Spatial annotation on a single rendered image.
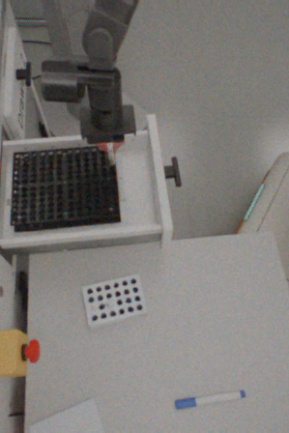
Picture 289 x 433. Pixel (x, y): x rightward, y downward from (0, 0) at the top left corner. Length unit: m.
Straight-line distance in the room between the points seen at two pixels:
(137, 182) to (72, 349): 0.39
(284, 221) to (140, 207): 0.82
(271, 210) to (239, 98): 0.88
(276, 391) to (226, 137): 1.44
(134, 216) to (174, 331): 0.26
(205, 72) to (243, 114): 0.36
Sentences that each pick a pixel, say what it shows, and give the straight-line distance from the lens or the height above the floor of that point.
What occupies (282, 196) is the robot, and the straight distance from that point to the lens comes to 1.60.
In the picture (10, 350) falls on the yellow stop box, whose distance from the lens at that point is 0.72.
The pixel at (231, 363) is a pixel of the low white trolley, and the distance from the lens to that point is 0.85.
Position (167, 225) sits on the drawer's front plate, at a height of 0.93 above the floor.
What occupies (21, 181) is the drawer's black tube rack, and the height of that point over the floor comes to 0.90.
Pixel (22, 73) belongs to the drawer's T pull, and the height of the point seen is 0.91.
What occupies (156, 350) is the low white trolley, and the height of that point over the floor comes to 0.76.
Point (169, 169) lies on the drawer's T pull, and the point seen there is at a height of 0.91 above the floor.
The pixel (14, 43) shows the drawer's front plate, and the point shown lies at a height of 0.93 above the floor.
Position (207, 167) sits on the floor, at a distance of 1.93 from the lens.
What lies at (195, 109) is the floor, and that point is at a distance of 2.15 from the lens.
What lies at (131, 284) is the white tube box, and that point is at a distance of 0.82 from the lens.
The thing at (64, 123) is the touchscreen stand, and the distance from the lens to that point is 2.05.
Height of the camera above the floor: 1.59
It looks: 64 degrees down
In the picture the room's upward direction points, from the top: 2 degrees clockwise
